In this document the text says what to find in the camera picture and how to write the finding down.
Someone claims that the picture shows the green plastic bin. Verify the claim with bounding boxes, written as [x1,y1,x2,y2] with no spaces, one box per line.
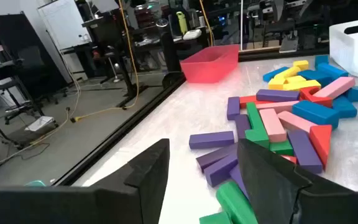
[24,180,47,188]

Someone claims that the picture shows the green bottle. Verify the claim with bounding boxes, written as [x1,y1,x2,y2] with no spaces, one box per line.
[175,11,188,35]

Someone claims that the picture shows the yellow cylinder block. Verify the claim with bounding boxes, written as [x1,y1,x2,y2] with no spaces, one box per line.
[273,66,302,80]

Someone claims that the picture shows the white plastic bin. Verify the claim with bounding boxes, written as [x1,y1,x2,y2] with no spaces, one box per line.
[328,16,358,78]

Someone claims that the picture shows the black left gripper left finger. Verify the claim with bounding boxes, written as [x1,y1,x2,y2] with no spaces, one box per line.
[0,138,171,224]

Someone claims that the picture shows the red plastic bin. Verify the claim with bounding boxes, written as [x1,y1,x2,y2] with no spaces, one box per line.
[180,44,240,84]

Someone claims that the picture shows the black aluminium table frame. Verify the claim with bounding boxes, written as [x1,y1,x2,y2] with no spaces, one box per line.
[52,45,331,187]

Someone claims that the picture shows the white table mat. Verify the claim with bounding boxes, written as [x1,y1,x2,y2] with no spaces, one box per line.
[73,54,358,224]

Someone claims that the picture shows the red triangle block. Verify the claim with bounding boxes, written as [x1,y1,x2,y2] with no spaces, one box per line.
[308,124,333,170]

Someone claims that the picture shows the white device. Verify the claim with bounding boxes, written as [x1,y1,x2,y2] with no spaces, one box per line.
[182,29,203,40]

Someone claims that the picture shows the pink block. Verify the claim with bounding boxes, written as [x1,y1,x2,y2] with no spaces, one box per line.
[259,108,288,144]
[312,77,356,100]
[277,111,319,134]
[255,100,300,114]

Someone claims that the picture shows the black standing desk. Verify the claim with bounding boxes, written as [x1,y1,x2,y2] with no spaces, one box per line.
[73,12,149,99]

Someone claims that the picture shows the green cylinder block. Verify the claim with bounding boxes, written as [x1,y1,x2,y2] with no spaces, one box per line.
[215,180,259,224]

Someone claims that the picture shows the red arch block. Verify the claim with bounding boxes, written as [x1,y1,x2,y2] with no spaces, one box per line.
[299,86,333,108]

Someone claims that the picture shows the purple block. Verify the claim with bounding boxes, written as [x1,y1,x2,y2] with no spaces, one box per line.
[234,114,252,140]
[287,129,324,174]
[226,96,241,121]
[188,131,235,150]
[255,89,301,103]
[196,143,239,173]
[229,164,249,199]
[203,154,239,188]

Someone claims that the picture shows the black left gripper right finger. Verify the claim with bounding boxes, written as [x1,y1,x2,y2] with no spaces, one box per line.
[237,138,358,224]

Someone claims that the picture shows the black frame clamp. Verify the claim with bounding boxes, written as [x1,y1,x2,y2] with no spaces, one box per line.
[162,70,186,90]

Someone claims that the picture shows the yellow hanging cable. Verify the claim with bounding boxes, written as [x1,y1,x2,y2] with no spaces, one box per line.
[198,0,214,47]

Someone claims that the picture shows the yellow extension cable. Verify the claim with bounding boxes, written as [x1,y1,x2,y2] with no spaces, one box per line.
[70,0,140,124]

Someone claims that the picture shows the long green block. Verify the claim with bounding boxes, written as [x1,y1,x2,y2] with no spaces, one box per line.
[246,102,269,132]

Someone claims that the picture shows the white board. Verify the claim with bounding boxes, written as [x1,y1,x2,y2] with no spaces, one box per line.
[37,0,92,51]

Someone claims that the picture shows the white box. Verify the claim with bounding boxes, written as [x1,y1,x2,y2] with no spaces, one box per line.
[24,115,55,132]

